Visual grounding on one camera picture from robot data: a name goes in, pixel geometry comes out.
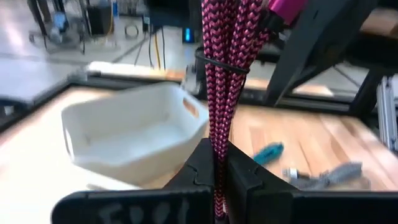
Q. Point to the white plastic bin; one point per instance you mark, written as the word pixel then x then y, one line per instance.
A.
pixel 130 137

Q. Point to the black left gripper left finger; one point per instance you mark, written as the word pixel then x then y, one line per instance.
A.
pixel 199 168

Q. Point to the silver aluminium extrusion bars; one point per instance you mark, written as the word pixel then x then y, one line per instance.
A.
pixel 387 115

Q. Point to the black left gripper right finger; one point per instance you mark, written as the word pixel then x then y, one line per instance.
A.
pixel 255 193

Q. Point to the black floor fan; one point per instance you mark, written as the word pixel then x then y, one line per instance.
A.
pixel 56 29

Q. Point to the black floor box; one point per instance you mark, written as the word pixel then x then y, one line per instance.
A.
pixel 99 18

